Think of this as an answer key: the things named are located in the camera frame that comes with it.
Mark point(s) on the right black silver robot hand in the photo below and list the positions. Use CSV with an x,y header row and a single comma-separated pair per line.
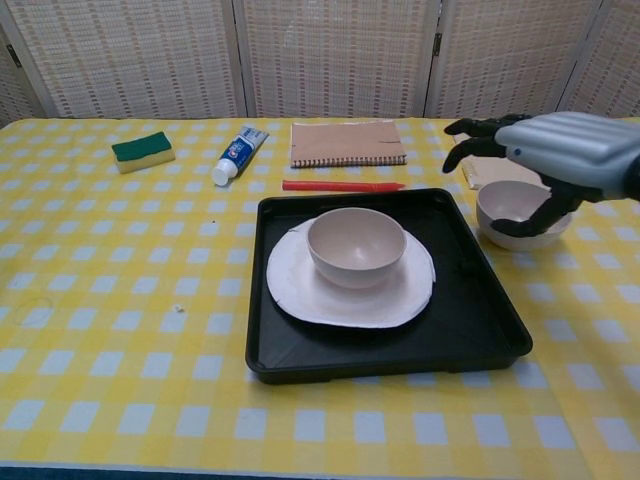
x,y
575,150

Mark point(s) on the beige bowl with red stain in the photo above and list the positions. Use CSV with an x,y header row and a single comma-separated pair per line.
x,y
505,202

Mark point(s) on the plain beige bowl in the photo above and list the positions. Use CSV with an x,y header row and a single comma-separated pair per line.
x,y
350,245

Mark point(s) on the white paper plate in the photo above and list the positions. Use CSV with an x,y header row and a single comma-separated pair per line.
x,y
350,307

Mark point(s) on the black square plastic tray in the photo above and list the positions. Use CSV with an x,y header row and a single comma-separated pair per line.
x,y
450,330

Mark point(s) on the beige spiral sketchbook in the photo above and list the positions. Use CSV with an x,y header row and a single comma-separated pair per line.
x,y
500,172

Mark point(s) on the brown spiral notebook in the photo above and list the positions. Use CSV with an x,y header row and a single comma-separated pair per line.
x,y
345,142

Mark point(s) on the red pen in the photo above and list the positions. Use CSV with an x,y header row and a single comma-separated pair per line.
x,y
340,186

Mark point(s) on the woven folding screen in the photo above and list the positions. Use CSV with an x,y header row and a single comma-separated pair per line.
x,y
325,55

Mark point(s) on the white blue toothpaste tube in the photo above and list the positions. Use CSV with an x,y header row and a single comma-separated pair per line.
x,y
237,155

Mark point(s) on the green yellow sponge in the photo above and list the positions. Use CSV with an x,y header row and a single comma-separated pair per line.
x,y
142,150

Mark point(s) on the yellow white checkered tablecloth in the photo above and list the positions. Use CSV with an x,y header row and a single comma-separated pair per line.
x,y
125,350

